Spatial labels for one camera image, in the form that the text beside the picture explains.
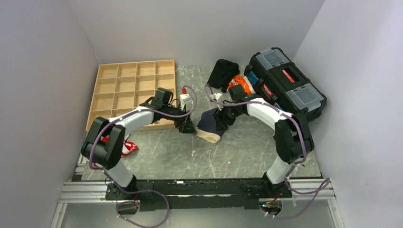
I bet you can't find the orange white garment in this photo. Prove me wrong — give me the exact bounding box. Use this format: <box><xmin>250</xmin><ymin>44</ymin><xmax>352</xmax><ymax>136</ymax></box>
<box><xmin>227</xmin><ymin>76</ymin><xmax>256</xmax><ymax>95</ymax></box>

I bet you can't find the red white garment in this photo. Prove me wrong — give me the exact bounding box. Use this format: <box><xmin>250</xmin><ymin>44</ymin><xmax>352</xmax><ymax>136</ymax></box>
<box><xmin>92</xmin><ymin>134</ymin><xmax>138</xmax><ymax>168</ymax></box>

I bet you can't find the aluminium frame rail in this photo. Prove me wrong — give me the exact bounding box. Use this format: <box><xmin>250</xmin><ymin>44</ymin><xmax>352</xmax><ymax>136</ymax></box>
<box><xmin>50</xmin><ymin>154</ymin><xmax>345</xmax><ymax>228</ymax></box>

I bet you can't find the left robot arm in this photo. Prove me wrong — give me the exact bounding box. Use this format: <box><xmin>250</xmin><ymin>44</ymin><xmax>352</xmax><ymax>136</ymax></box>
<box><xmin>81</xmin><ymin>85</ymin><xmax>198</xmax><ymax>200</ymax></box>

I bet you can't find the purple cable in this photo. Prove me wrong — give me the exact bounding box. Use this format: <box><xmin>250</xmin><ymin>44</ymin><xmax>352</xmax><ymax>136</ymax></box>
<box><xmin>204</xmin><ymin>83</ymin><xmax>331</xmax><ymax>220</ymax></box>
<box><xmin>88</xmin><ymin>85</ymin><xmax>198</xmax><ymax>228</ymax></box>

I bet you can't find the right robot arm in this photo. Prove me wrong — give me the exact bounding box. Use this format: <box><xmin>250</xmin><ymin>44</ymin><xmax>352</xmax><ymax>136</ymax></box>
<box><xmin>205</xmin><ymin>85</ymin><xmax>315</xmax><ymax>197</ymax></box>

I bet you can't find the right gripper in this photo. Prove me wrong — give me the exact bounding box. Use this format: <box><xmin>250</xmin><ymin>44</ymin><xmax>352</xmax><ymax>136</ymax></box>
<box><xmin>212</xmin><ymin>102</ymin><xmax>243</xmax><ymax>133</ymax></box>

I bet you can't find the wooden compartment tray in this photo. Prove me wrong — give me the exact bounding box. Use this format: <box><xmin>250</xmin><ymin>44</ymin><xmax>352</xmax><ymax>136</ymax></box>
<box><xmin>86</xmin><ymin>59</ymin><xmax>179</xmax><ymax>131</ymax></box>

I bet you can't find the navy underwear beige waistband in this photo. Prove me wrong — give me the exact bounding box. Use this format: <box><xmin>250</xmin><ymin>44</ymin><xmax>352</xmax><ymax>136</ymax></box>
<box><xmin>195</xmin><ymin>107</ymin><xmax>236</xmax><ymax>144</ymax></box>

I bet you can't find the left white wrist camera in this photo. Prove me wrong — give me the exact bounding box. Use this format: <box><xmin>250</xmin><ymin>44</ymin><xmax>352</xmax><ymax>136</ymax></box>
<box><xmin>179</xmin><ymin>88</ymin><xmax>193</xmax><ymax>112</ymax></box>

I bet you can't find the black garment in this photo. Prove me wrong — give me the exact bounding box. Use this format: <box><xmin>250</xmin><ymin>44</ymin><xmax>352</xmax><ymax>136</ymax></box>
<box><xmin>207</xmin><ymin>59</ymin><xmax>240</xmax><ymax>93</ymax></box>

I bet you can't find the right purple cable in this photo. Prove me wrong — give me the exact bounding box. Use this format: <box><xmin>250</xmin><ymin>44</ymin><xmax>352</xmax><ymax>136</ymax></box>
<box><xmin>204</xmin><ymin>83</ymin><xmax>331</xmax><ymax>220</ymax></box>

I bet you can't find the blue item by toolbox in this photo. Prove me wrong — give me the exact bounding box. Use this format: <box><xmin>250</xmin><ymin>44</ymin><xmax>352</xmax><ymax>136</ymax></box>
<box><xmin>247</xmin><ymin>71</ymin><xmax>259</xmax><ymax>87</ymax></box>

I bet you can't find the black toolbox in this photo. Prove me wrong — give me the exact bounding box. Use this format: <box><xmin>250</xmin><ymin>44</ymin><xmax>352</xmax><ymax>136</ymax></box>
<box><xmin>244</xmin><ymin>47</ymin><xmax>327</xmax><ymax>122</ymax></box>

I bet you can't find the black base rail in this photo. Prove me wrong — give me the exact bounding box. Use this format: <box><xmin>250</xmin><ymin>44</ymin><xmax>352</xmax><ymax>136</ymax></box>
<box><xmin>105</xmin><ymin>178</ymin><xmax>292</xmax><ymax>212</ymax></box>

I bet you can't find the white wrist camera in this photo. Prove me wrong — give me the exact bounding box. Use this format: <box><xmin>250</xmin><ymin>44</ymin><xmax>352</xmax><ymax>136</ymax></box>
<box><xmin>179</xmin><ymin>88</ymin><xmax>193</xmax><ymax>112</ymax></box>
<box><xmin>212</xmin><ymin>93</ymin><xmax>223</xmax><ymax>110</ymax></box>

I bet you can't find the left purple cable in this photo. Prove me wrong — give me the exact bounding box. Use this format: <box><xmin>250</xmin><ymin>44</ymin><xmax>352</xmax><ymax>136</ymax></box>
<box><xmin>88</xmin><ymin>85</ymin><xmax>198</xmax><ymax>228</ymax></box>

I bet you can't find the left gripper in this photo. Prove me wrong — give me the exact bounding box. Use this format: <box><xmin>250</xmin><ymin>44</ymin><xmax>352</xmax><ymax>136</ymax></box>
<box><xmin>163</xmin><ymin>102</ymin><xmax>197</xmax><ymax>134</ymax></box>

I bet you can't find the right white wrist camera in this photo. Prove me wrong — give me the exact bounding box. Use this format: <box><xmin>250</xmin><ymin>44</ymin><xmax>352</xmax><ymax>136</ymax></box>
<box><xmin>212</xmin><ymin>93</ymin><xmax>223</xmax><ymax>110</ymax></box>

